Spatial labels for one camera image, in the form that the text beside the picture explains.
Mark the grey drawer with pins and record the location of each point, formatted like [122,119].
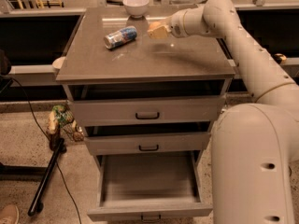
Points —
[148,187]
[152,137]
[148,102]

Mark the orange fruit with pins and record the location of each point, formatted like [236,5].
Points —
[154,25]

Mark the grey drawer cabinet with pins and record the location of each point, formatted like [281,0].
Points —
[89,61]

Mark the blue white can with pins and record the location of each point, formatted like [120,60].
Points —
[120,37]

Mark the white bowl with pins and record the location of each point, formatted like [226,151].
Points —
[136,8]

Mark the black pole on floor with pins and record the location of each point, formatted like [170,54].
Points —
[36,204]

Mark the wire basket with items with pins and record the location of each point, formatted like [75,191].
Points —
[61,119]

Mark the tan shoe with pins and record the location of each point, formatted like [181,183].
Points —
[9,215]

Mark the yellow black tape measure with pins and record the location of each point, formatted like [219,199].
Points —
[280,58]

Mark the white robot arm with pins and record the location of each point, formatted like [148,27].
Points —
[252,145]

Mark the top grey drawer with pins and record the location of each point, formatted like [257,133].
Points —
[148,102]

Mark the small white dish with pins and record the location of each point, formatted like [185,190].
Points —
[58,63]

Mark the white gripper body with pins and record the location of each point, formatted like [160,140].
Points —
[177,26]

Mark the bottom grey drawer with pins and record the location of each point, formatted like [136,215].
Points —
[148,187]

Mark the middle grey drawer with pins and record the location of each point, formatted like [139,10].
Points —
[152,137]

